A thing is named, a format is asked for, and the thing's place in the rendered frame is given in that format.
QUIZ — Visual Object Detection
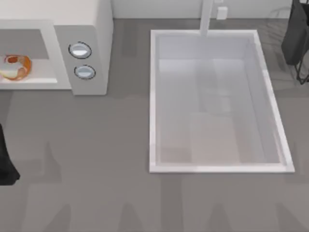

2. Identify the white sink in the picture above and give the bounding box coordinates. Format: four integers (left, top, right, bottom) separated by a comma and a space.
148, 29, 295, 174

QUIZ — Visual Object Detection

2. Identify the grey round microwave knob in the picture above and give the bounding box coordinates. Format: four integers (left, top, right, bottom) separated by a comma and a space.
73, 64, 97, 80
68, 41, 92, 59

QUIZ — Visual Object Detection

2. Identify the pale microwave oven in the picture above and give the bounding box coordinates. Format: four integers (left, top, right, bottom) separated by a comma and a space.
0, 0, 114, 96

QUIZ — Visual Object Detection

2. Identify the tall white tap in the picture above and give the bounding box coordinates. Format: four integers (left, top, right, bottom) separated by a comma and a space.
199, 0, 213, 38

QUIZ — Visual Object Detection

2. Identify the orange and white bread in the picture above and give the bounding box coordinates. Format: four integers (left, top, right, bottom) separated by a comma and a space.
0, 54, 32, 82

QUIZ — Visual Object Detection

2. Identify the white wall socket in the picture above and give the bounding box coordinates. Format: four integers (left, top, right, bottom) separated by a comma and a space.
216, 6, 228, 20

